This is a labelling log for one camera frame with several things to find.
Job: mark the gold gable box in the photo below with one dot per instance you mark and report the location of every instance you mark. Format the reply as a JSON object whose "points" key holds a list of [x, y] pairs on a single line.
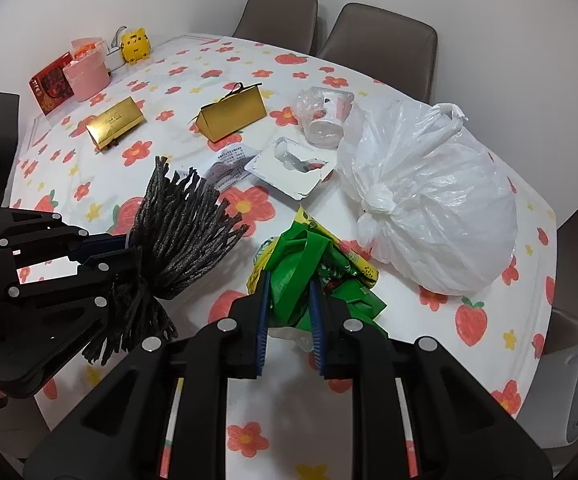
{"points": [[234, 115]]}

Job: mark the white knotted plastic bag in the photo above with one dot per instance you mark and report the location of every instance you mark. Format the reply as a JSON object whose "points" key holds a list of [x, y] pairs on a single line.
{"points": [[444, 200]]}

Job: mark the black fringed wrapper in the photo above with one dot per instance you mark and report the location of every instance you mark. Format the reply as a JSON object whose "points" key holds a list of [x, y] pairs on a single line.
{"points": [[184, 240]]}

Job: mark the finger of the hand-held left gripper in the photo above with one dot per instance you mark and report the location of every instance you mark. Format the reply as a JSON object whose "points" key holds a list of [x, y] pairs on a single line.
{"points": [[106, 245], [99, 285]]}

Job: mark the grey round trash bin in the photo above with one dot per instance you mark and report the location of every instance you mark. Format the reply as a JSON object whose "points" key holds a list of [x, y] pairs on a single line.
{"points": [[569, 390]]}

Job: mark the green wrapper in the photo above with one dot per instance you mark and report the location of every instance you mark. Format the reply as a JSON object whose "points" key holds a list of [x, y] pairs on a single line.
{"points": [[294, 260]]}

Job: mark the brown dining chair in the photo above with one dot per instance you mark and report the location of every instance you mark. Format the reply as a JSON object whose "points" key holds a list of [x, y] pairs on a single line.
{"points": [[276, 22], [379, 47]]}

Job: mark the white printed paper slip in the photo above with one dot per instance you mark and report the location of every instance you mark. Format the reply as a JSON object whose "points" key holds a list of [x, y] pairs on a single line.
{"points": [[229, 165]]}

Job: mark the pink round bucket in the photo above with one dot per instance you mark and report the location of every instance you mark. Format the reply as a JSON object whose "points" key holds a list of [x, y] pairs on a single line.
{"points": [[86, 80]]}

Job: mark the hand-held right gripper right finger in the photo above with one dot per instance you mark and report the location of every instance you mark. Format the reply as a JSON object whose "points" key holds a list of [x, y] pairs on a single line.
{"points": [[316, 330]]}

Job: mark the yellow tiger toy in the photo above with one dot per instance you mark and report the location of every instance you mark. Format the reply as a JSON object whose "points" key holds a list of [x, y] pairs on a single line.
{"points": [[136, 45]]}

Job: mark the white plastic tray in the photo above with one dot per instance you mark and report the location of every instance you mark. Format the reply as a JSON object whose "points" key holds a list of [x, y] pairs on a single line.
{"points": [[279, 170]]}

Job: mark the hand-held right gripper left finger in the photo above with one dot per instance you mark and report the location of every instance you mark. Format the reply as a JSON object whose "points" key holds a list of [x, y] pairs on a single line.
{"points": [[264, 330]]}

